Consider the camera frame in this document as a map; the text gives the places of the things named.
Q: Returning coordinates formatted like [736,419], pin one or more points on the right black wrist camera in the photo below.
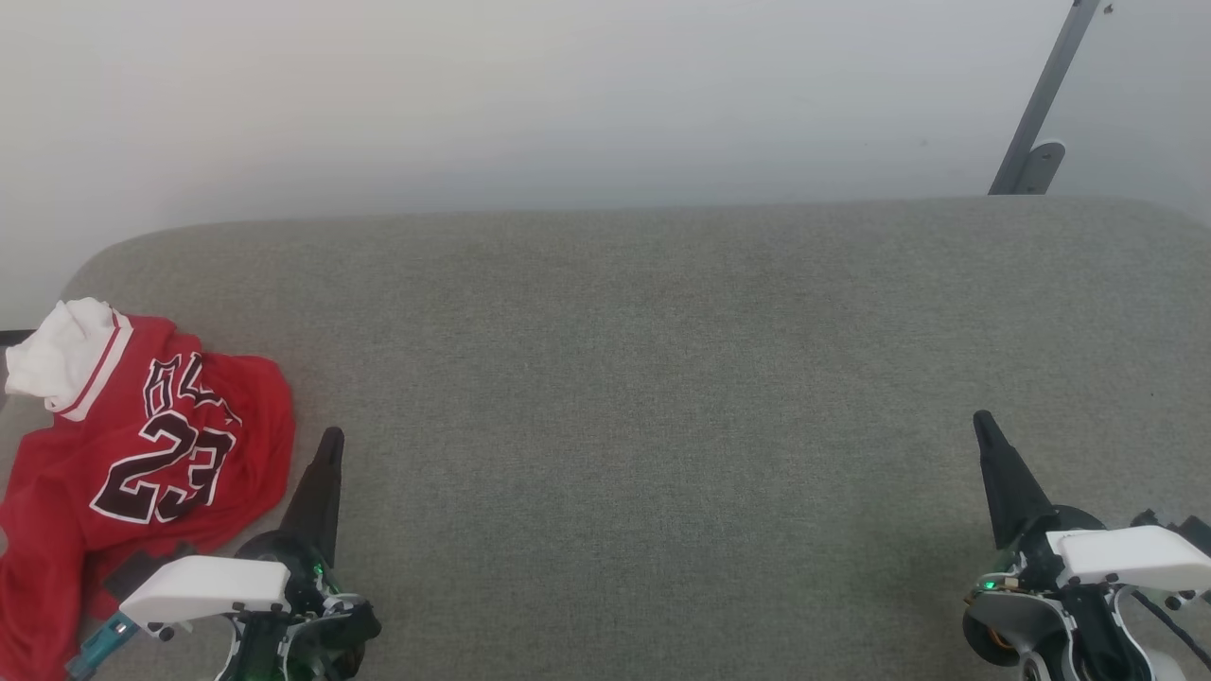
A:
[1194,534]

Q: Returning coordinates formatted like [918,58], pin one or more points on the grey metal pole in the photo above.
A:
[1046,95]

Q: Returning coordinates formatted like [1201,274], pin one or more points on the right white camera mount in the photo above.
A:
[1131,558]

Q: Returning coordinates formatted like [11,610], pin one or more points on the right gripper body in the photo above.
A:
[1036,624]

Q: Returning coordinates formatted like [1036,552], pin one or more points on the red Bulls 23 jersey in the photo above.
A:
[57,492]

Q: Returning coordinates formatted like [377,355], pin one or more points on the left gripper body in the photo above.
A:
[326,624]

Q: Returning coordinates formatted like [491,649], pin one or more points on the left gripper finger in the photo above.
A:
[317,511]

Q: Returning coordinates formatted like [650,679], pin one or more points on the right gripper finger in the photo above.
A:
[1012,492]

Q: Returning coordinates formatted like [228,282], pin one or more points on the grey pole bracket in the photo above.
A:
[1041,168]

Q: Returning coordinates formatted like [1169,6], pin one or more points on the grey fabric sofa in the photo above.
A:
[662,426]

